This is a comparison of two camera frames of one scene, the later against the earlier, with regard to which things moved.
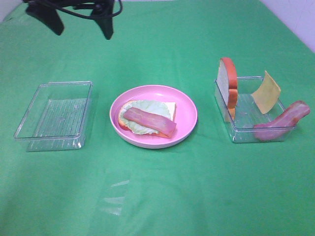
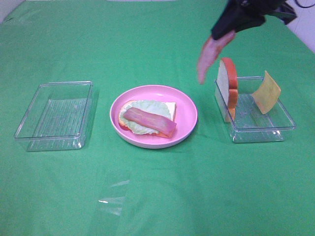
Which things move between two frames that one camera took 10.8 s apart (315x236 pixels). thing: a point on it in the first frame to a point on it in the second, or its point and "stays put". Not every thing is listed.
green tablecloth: (206, 185) stays put
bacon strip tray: (150, 121) stays put
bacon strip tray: (283, 126) to (212, 47)
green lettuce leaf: (155, 107) stays put
